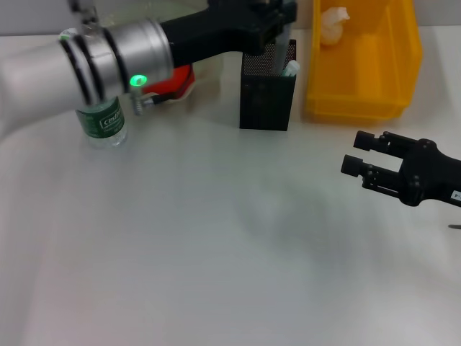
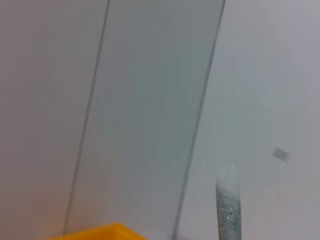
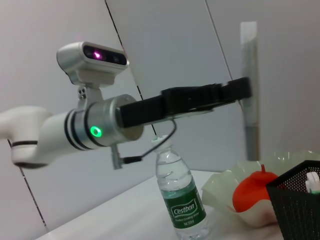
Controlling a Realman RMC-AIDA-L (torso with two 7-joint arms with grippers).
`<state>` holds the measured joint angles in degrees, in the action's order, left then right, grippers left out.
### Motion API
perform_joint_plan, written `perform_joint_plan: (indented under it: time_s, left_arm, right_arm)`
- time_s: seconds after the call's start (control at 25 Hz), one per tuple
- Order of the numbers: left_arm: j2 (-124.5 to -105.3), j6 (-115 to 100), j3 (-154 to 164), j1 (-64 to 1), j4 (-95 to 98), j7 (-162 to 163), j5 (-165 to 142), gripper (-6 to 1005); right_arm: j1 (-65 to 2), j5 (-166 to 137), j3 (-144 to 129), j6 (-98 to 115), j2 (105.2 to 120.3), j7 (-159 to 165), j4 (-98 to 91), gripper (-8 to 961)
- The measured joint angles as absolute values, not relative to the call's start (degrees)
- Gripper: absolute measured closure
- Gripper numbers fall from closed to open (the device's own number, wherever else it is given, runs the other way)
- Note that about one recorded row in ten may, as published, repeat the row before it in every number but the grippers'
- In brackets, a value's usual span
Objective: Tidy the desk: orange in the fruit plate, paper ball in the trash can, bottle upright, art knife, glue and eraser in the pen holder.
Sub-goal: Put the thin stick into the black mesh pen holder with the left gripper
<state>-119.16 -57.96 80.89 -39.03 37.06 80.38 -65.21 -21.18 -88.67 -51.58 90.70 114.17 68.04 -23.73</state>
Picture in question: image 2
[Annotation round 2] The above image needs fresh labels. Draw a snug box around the yellow plastic bin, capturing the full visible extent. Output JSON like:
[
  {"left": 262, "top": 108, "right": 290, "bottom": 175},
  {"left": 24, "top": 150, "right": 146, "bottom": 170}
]
[{"left": 46, "top": 221, "right": 149, "bottom": 240}]

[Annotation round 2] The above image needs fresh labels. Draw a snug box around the grey pen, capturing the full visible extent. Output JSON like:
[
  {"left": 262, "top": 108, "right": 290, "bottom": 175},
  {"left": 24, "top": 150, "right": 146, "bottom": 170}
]
[{"left": 215, "top": 164, "right": 243, "bottom": 240}]

